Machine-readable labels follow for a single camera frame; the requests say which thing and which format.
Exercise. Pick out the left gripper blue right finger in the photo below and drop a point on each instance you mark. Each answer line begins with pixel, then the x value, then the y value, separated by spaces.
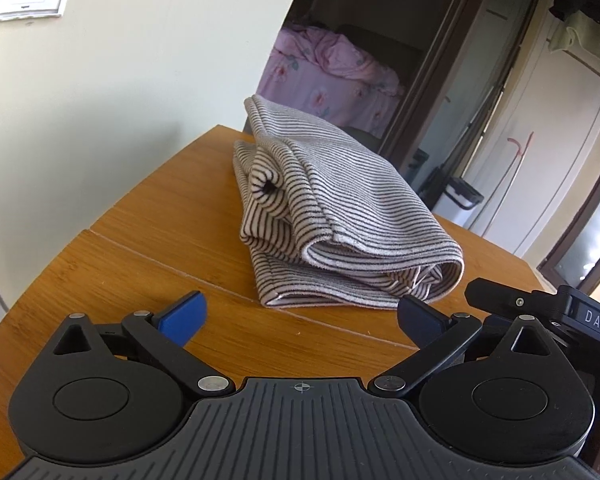
pixel 440 341

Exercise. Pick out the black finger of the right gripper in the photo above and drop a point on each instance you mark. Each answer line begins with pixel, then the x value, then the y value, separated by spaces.
pixel 503 300

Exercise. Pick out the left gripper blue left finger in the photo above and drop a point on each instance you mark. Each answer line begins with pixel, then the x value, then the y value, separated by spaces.
pixel 159 339

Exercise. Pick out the striped grey white sweater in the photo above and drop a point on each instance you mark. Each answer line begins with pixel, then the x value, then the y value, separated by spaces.
pixel 327 221

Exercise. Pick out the dark framed window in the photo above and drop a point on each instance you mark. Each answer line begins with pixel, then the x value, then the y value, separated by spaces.
pixel 575 258

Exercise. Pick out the white bin black lid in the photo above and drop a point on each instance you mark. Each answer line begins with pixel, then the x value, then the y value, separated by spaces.
pixel 458 201

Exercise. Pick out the white door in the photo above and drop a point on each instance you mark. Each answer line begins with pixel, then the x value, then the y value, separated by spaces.
pixel 557 96

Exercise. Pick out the pink floral bed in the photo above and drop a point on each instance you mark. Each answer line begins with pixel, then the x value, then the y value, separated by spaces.
pixel 322 73

